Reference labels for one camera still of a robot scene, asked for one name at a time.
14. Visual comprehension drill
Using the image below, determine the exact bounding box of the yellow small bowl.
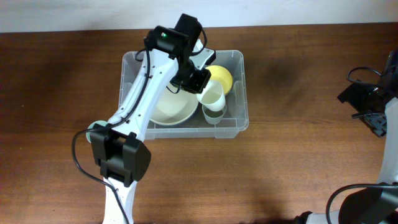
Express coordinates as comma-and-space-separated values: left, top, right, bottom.
206, 65, 233, 95

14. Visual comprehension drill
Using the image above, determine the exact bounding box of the cream plastic cup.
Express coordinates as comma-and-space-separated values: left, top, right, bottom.
197, 80, 226, 111

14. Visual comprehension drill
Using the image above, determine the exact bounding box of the large cream bowl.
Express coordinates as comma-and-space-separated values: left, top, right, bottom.
150, 89, 198, 126

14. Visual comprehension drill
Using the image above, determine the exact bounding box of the grey plastic cup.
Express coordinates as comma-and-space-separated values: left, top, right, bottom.
201, 105, 226, 125

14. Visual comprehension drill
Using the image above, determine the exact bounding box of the mint green plastic cup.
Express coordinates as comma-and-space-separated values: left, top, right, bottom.
86, 120, 107, 143

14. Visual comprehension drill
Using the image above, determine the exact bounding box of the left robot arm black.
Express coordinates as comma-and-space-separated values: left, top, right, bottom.
88, 25, 215, 223

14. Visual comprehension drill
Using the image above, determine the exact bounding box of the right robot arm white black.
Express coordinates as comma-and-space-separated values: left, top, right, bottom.
294, 50, 397, 224

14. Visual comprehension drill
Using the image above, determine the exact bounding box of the clear plastic storage container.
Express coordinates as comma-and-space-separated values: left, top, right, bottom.
108, 50, 249, 141

